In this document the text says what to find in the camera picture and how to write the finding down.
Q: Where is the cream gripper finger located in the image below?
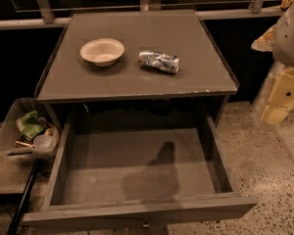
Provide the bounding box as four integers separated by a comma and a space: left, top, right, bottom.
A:
261, 68, 294, 125
251, 24, 276, 52

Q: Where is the silver redbull can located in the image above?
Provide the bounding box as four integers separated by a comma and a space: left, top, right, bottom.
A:
138, 50, 179, 74

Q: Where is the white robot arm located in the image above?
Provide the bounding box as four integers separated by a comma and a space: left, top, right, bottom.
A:
251, 0, 294, 125

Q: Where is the open grey top drawer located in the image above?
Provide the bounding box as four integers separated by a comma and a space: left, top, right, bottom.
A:
24, 117, 257, 232

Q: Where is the metal drawer knob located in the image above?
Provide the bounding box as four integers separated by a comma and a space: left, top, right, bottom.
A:
141, 217, 151, 229

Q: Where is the grey wooden cabinet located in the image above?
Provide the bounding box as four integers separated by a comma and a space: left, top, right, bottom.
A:
36, 10, 238, 121

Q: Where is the white paper bowl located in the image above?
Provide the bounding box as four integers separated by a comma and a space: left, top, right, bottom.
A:
79, 38, 124, 67

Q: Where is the metal railing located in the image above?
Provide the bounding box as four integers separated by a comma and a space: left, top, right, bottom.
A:
0, 0, 294, 31

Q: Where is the small clear plastic cup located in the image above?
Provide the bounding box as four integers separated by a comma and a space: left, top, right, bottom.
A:
33, 135, 52, 149

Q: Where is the green snack bag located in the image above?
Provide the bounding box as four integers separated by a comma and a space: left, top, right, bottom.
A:
15, 111, 44, 141

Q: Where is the clear plastic bin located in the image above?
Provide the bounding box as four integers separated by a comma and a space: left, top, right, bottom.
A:
0, 98, 60, 165

